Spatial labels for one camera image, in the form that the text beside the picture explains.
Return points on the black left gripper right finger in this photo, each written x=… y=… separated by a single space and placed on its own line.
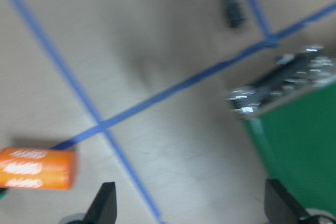
x=280 y=206

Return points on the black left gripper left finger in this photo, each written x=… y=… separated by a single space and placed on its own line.
x=104 y=206

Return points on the orange cylinder with white text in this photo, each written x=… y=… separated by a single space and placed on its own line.
x=34 y=168

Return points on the green conveyor belt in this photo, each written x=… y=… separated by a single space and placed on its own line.
x=289 y=113

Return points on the black barrel plug connector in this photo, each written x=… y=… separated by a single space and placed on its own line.
x=233 y=13

